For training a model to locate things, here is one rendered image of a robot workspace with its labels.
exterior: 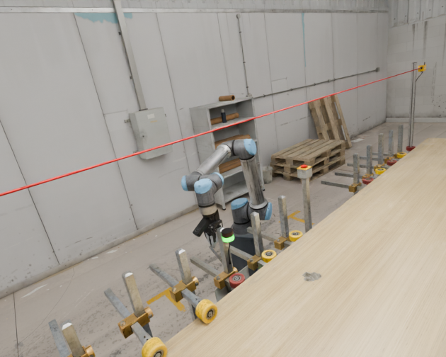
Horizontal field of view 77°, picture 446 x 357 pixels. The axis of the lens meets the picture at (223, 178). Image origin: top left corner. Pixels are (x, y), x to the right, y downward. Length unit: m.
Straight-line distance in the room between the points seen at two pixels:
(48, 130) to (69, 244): 1.37
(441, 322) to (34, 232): 3.65
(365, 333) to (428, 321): 0.24
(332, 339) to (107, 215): 3.26
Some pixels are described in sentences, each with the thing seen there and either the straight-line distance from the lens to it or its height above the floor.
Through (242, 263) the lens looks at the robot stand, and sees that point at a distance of 2.58.
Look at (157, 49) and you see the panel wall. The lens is 4.18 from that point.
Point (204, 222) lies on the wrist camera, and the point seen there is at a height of 1.18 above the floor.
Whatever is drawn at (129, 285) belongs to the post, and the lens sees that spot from 1.27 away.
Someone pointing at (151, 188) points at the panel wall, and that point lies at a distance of 4.11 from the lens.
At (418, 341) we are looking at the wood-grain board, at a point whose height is 0.90.
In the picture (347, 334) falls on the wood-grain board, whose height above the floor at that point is 0.90.
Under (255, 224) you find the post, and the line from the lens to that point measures 1.63.
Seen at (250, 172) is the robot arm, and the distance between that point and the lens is 2.07.
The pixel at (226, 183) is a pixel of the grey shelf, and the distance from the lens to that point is 4.81.
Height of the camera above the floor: 1.83
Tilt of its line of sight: 19 degrees down
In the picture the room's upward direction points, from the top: 10 degrees counter-clockwise
